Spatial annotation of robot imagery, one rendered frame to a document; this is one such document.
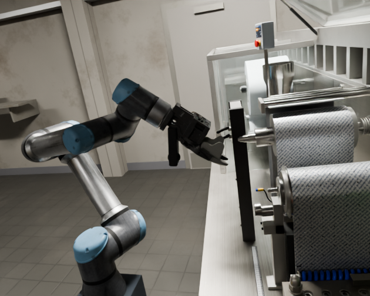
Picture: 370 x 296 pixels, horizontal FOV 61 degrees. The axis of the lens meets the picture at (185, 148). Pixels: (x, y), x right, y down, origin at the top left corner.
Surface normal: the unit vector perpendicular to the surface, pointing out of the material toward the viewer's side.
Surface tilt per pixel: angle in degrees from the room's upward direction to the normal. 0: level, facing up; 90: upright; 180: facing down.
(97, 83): 90
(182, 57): 90
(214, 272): 0
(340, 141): 92
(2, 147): 90
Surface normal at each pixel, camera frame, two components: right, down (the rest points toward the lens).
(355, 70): -0.11, 0.33
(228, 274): -0.15, -0.94
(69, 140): -0.62, 0.33
